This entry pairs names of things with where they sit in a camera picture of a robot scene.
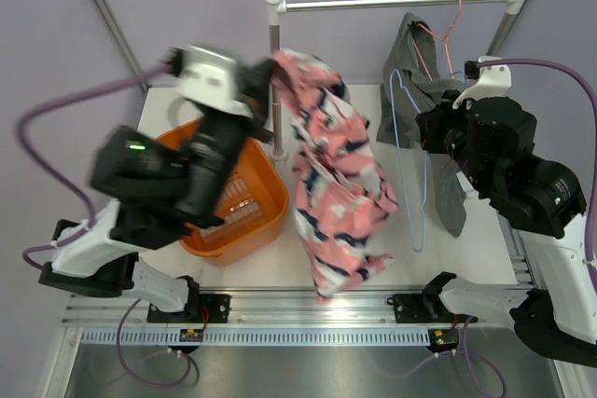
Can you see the silver clothes rack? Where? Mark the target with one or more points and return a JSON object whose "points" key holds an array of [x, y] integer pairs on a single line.
{"points": [[277, 8]]}

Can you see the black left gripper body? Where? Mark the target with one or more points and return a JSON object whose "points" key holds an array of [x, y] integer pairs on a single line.
{"points": [[258, 118]]}

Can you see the orange plastic laundry basket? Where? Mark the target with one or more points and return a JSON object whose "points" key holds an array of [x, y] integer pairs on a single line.
{"points": [[254, 204]]}

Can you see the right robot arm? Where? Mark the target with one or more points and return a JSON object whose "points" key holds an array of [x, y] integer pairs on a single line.
{"points": [[543, 200]]}

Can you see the pink shark print shorts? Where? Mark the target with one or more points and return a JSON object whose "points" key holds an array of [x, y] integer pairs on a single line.
{"points": [[342, 196]]}

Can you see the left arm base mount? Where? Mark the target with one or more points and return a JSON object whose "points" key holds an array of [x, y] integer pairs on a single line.
{"points": [[212, 308]]}

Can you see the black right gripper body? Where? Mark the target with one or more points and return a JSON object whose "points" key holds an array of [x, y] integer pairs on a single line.
{"points": [[448, 134]]}

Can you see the blue wire hanger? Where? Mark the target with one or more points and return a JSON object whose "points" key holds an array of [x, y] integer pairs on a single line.
{"points": [[411, 224]]}

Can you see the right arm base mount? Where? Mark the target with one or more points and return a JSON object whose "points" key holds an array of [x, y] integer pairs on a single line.
{"points": [[421, 308]]}

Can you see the grey shorts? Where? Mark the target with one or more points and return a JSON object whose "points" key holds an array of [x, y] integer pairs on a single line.
{"points": [[414, 54]]}

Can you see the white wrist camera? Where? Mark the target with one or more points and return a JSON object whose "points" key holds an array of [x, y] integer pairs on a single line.
{"points": [[491, 76], [210, 77]]}

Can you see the pink wire hanger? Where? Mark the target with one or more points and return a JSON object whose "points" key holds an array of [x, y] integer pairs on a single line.
{"points": [[445, 39]]}

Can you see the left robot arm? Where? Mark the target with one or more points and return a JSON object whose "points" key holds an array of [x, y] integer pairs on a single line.
{"points": [[158, 195]]}

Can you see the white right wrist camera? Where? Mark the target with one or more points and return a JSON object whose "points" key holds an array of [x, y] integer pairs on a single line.
{"points": [[491, 76]]}

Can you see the aluminium mounting rail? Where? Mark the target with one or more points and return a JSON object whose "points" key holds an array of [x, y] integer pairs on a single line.
{"points": [[258, 308]]}

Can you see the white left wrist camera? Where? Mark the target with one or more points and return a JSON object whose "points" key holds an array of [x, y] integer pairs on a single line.
{"points": [[210, 77]]}

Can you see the white slotted cable duct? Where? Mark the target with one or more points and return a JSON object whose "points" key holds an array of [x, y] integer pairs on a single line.
{"points": [[260, 337]]}

